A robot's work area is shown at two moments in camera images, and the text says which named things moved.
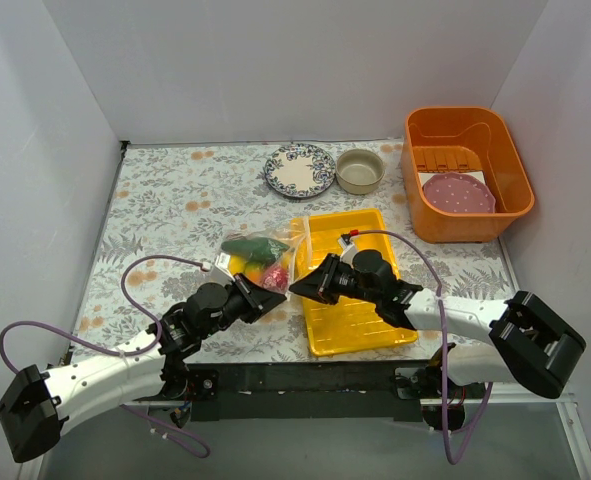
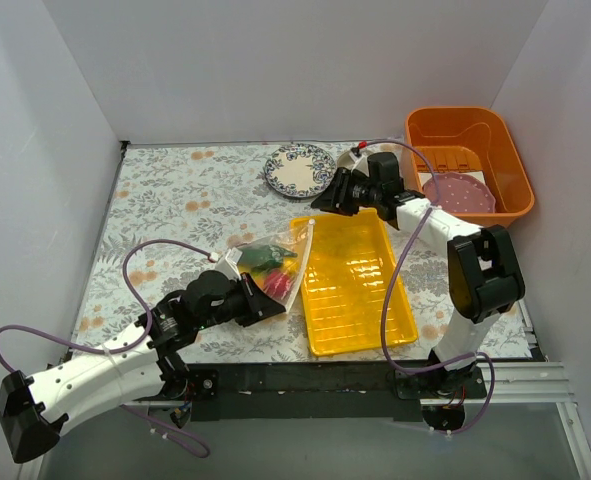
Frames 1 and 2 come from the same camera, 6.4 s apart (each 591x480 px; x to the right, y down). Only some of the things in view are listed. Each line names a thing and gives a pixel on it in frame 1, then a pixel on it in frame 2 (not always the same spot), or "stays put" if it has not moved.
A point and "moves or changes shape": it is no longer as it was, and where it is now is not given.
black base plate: (352, 391) stays put
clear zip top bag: (273, 259) moves or changes shape
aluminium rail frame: (503, 394) stays put
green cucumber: (259, 250) moves or changes shape
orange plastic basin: (457, 140) stays put
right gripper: (331, 276) -> (345, 190)
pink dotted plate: (453, 192) stays put
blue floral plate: (300, 170) stays put
